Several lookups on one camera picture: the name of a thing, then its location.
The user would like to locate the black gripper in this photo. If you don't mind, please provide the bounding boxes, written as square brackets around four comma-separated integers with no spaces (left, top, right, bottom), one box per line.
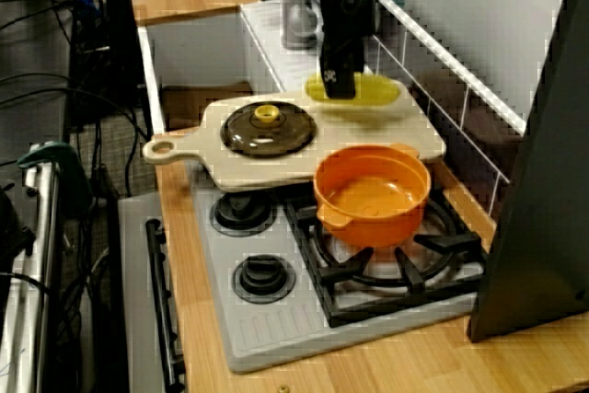
[315,0,379,100]

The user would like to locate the yellow toy corn cob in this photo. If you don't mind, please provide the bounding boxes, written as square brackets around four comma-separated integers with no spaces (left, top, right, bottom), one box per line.
[304,70,401,110]

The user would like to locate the dark glass lid yellow knob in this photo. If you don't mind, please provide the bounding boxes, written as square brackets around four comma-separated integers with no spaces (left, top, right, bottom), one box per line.
[219,100,318,160]

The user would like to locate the grey toy faucet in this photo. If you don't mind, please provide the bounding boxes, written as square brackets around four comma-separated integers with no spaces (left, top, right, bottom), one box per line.
[280,0,323,50]

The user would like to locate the white sink basin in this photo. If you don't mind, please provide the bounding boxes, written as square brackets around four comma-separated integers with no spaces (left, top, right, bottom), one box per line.
[137,0,378,136]

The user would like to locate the orange toy pot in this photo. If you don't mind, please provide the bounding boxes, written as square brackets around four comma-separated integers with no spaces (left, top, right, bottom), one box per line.
[313,144,432,249]

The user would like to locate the black stove knob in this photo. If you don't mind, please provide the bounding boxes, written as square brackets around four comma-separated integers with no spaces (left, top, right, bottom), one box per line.
[209,191,277,238]
[231,253,297,306]

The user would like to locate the light wooden cutting board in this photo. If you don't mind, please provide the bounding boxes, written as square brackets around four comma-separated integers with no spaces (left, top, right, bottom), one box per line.
[141,79,448,194]

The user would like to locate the black burner grate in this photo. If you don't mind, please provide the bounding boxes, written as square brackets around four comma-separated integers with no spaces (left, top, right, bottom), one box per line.
[283,190,489,329]

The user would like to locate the black computer tower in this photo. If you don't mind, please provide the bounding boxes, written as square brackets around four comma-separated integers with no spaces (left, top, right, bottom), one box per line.
[98,0,148,127]

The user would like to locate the black slanted panel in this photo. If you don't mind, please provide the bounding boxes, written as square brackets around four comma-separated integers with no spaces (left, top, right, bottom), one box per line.
[467,0,589,343]

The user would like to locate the grey stove top plate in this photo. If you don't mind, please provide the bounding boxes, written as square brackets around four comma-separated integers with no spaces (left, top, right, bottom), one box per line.
[191,180,489,375]

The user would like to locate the green clamp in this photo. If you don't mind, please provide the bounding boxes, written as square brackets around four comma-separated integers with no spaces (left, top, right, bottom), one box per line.
[17,142,93,210]

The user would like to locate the wooden kitchen countertop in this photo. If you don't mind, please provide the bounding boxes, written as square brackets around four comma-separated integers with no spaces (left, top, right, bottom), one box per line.
[154,153,589,393]

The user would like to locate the white oven cabinet front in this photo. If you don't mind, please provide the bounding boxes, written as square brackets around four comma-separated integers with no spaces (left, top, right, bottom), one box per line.
[117,194,185,393]

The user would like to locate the dark tile backsplash white rail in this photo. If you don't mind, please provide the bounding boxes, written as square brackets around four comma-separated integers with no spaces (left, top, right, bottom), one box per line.
[367,0,528,228]

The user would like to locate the black oven door handle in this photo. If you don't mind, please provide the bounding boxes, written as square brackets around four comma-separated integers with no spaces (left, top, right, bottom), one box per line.
[144,218,185,387]

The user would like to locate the aluminium frame rail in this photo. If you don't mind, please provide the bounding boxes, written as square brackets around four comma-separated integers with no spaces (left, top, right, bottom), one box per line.
[0,167,61,393]

